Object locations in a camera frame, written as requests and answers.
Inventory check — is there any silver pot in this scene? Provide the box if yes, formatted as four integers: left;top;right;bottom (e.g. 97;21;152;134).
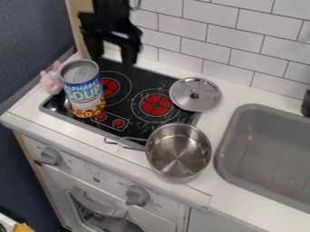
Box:
102;121;214;184

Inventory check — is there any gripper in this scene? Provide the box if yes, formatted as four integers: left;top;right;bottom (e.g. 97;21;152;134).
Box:
77;10;144;66

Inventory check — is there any toy sink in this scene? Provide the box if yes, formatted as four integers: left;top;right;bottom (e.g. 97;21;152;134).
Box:
213;102;310;215

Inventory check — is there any blue soup can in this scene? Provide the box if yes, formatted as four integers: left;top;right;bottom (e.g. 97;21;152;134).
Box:
58;58;108;120

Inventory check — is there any silver lid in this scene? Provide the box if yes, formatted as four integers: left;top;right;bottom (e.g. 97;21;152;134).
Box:
167;76;225;113

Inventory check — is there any toy stove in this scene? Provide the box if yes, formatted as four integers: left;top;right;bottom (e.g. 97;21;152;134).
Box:
38;56;204;143

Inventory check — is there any pink plush toy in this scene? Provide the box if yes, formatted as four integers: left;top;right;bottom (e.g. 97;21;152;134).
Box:
37;60;64;95

